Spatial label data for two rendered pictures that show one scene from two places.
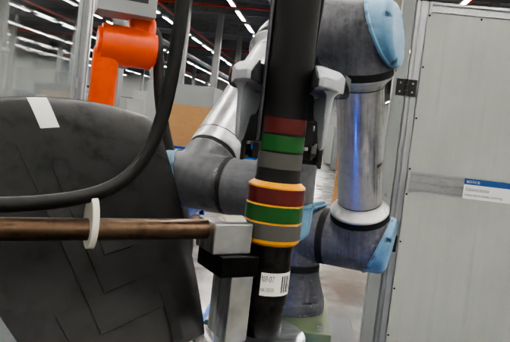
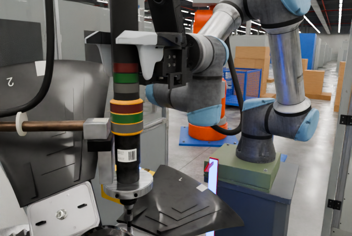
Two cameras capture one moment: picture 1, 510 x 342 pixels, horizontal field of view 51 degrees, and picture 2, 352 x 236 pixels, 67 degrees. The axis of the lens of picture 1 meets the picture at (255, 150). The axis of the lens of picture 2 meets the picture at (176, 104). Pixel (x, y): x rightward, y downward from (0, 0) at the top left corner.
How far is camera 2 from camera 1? 0.25 m
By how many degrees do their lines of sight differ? 25
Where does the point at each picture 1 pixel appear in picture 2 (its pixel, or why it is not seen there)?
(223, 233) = (88, 128)
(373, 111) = (289, 44)
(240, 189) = (178, 98)
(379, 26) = not seen: outside the picture
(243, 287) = (106, 156)
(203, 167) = (165, 86)
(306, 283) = (261, 144)
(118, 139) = (78, 78)
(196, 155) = not seen: hidden behind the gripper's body
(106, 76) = not seen: hidden behind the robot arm
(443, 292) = not seen: outside the picture
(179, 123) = (244, 56)
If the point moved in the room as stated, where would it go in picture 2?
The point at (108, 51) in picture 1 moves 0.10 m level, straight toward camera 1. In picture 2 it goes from (199, 24) to (199, 23)
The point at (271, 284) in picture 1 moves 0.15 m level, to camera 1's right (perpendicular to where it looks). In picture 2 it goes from (122, 155) to (235, 179)
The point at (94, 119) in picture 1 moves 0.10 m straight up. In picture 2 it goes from (69, 68) to (65, 8)
